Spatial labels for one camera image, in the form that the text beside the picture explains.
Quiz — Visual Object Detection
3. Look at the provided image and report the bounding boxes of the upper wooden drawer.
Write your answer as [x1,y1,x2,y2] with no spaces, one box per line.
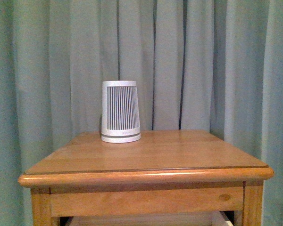
[65,211,233,226]

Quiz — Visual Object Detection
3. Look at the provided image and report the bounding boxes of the white slatted air purifier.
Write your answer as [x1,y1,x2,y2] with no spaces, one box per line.
[101,81,141,143]

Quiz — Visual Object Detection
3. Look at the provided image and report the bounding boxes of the wooden nightstand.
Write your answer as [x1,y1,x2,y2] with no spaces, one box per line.
[18,130,274,226]

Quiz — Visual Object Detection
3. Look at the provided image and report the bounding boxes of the grey curtain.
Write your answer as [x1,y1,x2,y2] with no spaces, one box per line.
[0,0,283,226]

